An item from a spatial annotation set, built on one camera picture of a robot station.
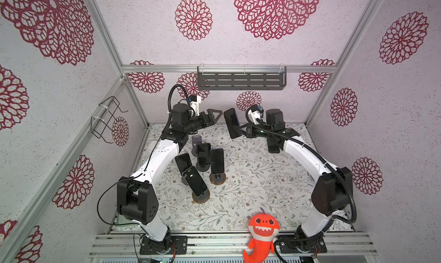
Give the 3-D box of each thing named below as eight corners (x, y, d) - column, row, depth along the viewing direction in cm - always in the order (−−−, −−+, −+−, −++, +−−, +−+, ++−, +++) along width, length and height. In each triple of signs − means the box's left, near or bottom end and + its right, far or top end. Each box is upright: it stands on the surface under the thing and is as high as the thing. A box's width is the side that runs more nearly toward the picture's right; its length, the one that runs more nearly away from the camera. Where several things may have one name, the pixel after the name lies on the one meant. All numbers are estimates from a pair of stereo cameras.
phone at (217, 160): (212, 178, 96) (211, 160, 81) (211, 168, 101) (209, 149, 86) (224, 177, 97) (225, 158, 82) (222, 167, 101) (222, 147, 86)
